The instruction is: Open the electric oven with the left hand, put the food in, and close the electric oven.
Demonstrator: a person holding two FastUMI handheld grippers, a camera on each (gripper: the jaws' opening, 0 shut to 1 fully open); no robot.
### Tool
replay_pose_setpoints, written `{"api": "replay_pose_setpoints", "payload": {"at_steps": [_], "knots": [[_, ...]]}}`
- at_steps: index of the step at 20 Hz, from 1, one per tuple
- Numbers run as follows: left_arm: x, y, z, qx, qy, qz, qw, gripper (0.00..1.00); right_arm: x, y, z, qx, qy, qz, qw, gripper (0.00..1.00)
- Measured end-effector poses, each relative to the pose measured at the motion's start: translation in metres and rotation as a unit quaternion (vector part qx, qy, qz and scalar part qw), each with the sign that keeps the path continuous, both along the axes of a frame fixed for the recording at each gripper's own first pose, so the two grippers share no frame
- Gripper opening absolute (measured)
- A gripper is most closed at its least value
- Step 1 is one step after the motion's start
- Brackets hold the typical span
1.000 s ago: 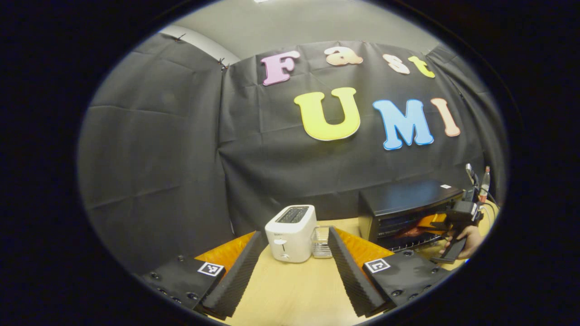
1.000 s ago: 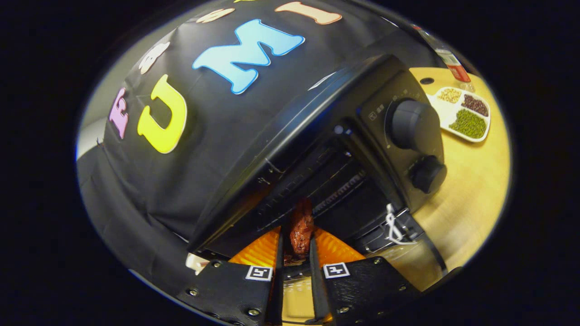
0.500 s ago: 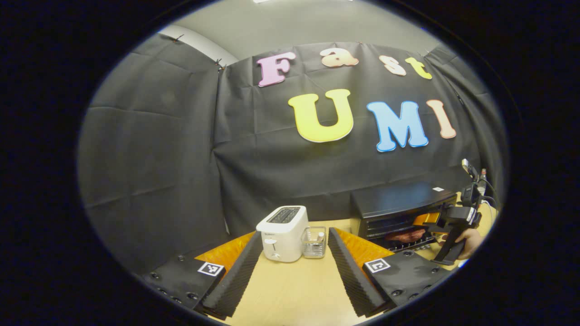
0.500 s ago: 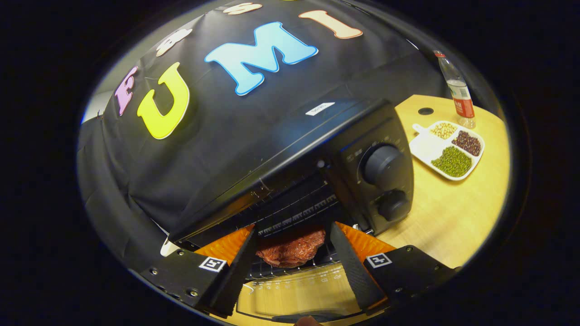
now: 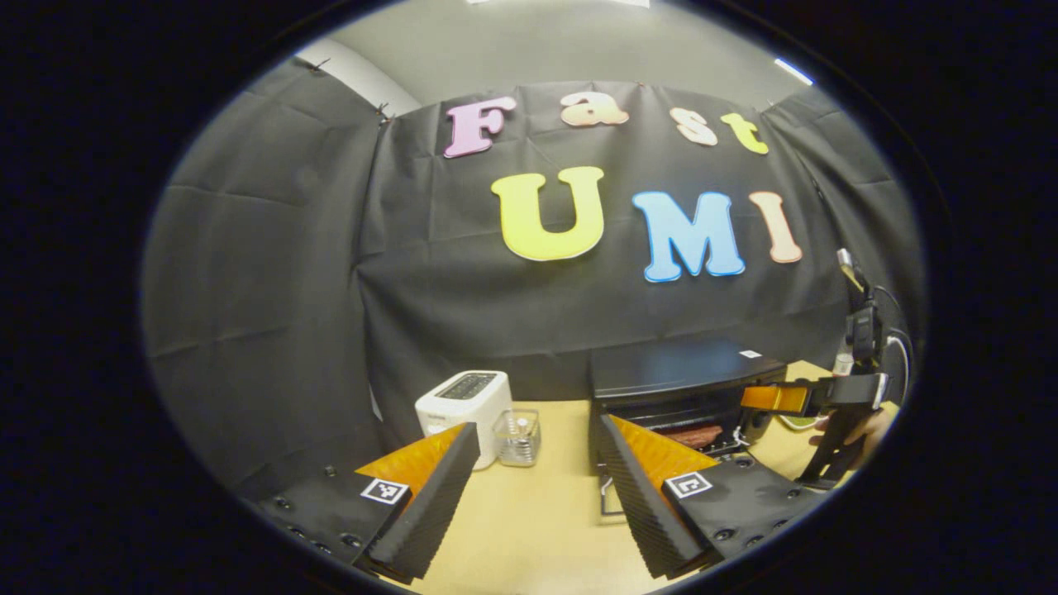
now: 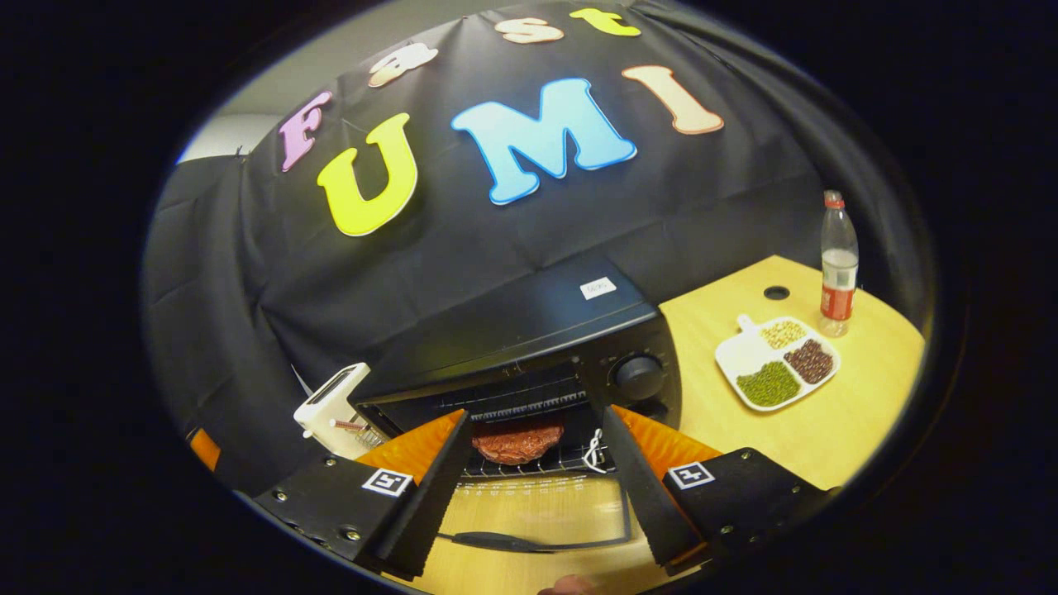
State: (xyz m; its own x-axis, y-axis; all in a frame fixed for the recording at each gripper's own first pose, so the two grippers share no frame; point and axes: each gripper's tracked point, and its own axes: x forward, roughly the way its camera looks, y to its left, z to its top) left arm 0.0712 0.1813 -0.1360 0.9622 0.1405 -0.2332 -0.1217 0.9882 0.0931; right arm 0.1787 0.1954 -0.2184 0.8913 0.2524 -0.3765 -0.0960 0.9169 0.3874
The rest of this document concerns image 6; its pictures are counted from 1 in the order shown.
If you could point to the white toaster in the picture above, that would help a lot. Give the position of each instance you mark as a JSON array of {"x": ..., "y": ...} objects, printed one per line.
[{"x": 331, "y": 405}]

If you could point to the black backdrop cloth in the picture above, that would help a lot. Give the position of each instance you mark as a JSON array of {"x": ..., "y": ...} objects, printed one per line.
[{"x": 496, "y": 240}]

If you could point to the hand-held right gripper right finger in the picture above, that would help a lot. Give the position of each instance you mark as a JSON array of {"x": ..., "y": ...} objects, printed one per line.
[{"x": 645, "y": 496}]

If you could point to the red meat steak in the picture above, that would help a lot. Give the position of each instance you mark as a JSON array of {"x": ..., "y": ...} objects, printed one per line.
[{"x": 517, "y": 445}]

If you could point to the white divided plate of beans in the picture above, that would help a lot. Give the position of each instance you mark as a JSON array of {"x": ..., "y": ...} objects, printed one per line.
[{"x": 744, "y": 355}]

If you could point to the black electric oven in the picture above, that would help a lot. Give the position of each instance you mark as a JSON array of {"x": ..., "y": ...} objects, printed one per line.
[{"x": 512, "y": 322}]

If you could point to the small metal mesh basket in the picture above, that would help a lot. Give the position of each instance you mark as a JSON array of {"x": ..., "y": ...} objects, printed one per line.
[{"x": 364, "y": 434}]

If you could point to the clear red-label plastic bottle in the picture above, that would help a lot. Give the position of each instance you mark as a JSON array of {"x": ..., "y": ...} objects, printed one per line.
[{"x": 839, "y": 281}]

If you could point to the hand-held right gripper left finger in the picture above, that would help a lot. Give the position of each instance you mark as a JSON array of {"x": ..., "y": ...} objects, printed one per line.
[{"x": 434, "y": 504}]

